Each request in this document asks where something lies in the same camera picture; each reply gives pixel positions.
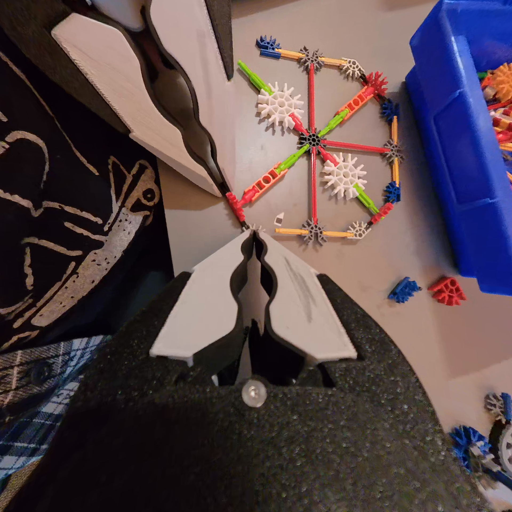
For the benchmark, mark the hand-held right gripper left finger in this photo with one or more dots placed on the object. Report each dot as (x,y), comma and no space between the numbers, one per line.
(200,312)

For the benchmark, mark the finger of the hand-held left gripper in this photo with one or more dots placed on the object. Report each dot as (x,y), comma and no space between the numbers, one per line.
(192,48)
(120,92)

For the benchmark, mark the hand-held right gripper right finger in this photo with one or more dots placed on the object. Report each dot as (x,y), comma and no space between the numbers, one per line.
(304,312)

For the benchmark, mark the colourful toy wheel model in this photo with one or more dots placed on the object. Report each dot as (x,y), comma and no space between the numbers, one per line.
(312,140)

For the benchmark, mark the blue plastic bin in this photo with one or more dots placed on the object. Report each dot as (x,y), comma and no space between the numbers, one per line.
(448,120)

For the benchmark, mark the pile of colourful toy pieces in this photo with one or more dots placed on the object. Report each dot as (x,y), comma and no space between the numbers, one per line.
(500,104)

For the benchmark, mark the small white toy piece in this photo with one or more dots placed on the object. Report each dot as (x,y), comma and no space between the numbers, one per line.
(279,219)

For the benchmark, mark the blue toy connector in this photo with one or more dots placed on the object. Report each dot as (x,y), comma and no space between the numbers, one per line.
(403,290)

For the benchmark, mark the black printed t-shirt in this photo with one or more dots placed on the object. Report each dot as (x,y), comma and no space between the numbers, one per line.
(60,180)

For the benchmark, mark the red toy connector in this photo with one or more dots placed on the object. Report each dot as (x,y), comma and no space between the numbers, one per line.
(447,291)

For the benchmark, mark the plaid flannel shirt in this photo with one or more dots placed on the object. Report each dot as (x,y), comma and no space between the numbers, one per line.
(36,400)

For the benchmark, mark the toy frame model with wheels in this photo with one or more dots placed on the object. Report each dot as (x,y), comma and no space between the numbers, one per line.
(476,444)

